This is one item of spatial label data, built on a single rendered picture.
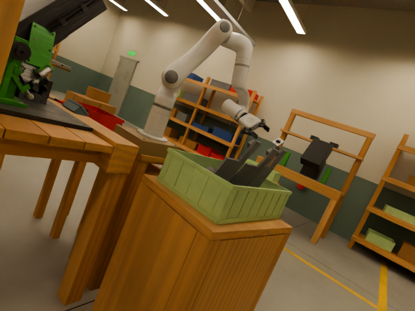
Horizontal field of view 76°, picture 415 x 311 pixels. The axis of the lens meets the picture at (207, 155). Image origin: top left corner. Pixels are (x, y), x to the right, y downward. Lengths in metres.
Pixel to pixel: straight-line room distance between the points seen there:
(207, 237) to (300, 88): 5.96
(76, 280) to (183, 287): 0.68
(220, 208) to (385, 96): 5.60
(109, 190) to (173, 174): 0.34
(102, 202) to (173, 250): 0.46
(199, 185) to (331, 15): 6.54
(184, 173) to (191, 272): 0.40
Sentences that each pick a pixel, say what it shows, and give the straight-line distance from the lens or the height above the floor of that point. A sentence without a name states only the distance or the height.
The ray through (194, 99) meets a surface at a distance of 7.40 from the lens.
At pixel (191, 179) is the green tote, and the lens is 1.14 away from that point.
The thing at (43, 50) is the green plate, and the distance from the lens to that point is 1.73.
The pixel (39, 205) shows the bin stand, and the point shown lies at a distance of 2.33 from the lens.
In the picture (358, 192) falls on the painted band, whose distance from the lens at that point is 6.12.
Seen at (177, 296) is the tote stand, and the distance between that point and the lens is 1.15.
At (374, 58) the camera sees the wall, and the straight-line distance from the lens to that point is 6.69.
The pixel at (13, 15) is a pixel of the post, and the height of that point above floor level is 1.22.
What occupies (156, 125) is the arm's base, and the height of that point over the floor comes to 1.01.
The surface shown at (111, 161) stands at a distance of 1.29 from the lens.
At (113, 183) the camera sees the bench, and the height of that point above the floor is 0.70.
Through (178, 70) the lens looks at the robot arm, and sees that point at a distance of 1.53.
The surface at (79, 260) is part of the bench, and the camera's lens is 1.56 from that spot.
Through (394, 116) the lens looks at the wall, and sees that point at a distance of 6.28.
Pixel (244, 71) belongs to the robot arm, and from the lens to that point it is 1.62.
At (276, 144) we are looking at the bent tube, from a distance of 1.44.
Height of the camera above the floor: 1.15
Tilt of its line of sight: 7 degrees down
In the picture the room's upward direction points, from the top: 22 degrees clockwise
